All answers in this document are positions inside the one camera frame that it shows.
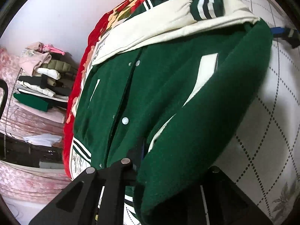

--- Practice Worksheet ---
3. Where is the green and cream varsity jacket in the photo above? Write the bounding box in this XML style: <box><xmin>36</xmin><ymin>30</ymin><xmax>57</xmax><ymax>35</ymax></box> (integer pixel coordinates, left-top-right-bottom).
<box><xmin>69</xmin><ymin>0</ymin><xmax>273</xmax><ymax>224</ymax></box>

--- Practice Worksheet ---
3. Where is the pile of folded clothes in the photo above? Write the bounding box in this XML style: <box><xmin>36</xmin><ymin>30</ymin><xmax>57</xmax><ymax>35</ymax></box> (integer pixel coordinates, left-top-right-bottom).
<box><xmin>13</xmin><ymin>42</ymin><xmax>77</xmax><ymax>113</ymax></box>

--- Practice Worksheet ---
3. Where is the white quilted bed sheet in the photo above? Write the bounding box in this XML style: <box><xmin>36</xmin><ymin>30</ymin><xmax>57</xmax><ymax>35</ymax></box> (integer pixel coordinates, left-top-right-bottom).
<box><xmin>69</xmin><ymin>0</ymin><xmax>300</xmax><ymax>225</ymax></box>

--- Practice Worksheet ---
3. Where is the pink floral fabric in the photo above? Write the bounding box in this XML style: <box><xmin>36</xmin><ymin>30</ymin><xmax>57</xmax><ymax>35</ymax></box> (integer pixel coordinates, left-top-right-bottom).
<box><xmin>1</xmin><ymin>48</ymin><xmax>70</xmax><ymax>204</ymax></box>

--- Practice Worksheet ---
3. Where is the red floral plush blanket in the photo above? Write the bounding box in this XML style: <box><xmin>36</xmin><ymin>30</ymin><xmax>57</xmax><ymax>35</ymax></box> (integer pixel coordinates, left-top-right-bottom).
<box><xmin>63</xmin><ymin>0</ymin><xmax>145</xmax><ymax>177</ymax></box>

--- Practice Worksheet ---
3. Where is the olive green puffer jacket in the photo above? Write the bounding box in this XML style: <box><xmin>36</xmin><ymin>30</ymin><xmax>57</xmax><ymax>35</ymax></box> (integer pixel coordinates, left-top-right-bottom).
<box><xmin>40</xmin><ymin>59</ymin><xmax>75</xmax><ymax>73</ymax></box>

